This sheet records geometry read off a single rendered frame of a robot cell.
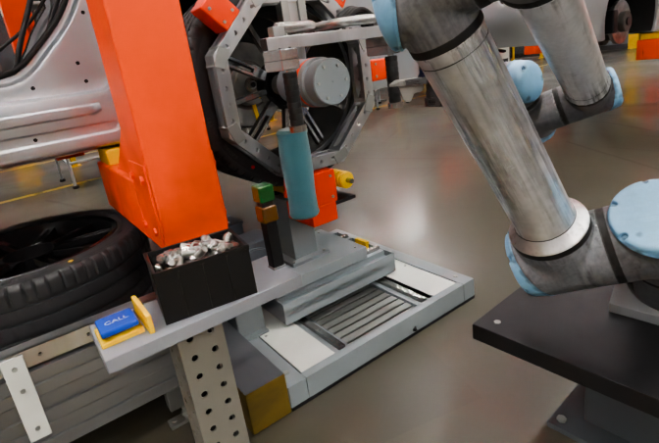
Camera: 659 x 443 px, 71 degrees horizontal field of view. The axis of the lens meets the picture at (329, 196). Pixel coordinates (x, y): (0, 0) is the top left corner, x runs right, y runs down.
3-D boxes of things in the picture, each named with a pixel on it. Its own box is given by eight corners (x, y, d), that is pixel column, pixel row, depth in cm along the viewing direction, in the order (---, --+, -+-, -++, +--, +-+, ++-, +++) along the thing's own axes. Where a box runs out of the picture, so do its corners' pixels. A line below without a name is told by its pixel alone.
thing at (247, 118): (292, 94, 197) (250, 26, 181) (302, 94, 191) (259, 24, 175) (237, 142, 186) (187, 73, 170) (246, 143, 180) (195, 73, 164)
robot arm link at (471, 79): (626, 300, 89) (457, -67, 53) (532, 314, 98) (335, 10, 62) (610, 240, 100) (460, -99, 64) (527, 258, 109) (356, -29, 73)
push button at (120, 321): (132, 316, 98) (129, 306, 97) (141, 328, 92) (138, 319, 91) (97, 330, 94) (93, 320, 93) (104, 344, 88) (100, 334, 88)
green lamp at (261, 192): (268, 197, 110) (265, 180, 109) (276, 200, 107) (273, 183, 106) (253, 202, 108) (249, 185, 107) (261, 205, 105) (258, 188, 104)
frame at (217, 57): (368, 149, 167) (349, -14, 151) (380, 150, 162) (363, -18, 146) (230, 190, 138) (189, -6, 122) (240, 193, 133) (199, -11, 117)
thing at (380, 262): (339, 249, 208) (337, 228, 205) (396, 272, 180) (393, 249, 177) (239, 292, 182) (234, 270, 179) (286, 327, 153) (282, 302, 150)
